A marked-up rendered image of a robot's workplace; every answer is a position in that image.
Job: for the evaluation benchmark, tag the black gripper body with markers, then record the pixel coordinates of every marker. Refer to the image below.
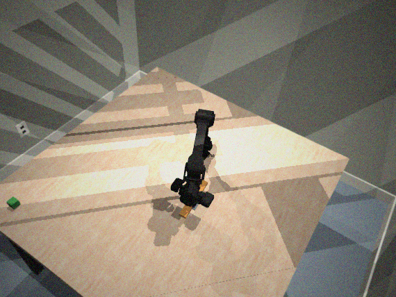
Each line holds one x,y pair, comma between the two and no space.
204,198

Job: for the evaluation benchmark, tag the orange bar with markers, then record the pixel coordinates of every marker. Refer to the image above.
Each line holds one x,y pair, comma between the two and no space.
186,209

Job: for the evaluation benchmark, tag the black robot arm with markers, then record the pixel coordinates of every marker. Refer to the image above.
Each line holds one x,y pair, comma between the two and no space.
195,165

